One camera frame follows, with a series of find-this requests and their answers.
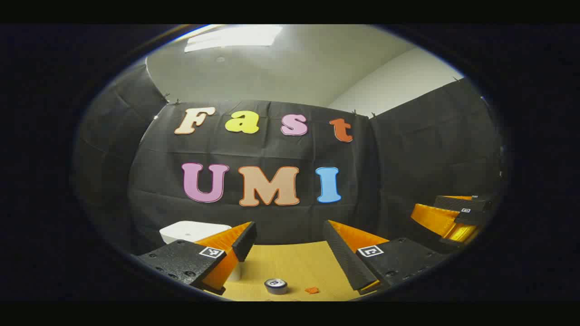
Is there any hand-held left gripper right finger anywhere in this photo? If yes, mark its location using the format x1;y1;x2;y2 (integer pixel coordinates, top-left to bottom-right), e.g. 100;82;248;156
322;220;450;296

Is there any white desktop garbage bin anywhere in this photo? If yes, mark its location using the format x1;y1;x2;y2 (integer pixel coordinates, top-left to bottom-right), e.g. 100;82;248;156
159;220;243;282

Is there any black backdrop cloth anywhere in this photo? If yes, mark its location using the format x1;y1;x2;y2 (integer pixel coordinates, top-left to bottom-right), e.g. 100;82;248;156
74;58;504;256

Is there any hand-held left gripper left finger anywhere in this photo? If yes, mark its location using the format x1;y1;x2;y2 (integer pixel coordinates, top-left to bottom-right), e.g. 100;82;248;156
135;221;258;296

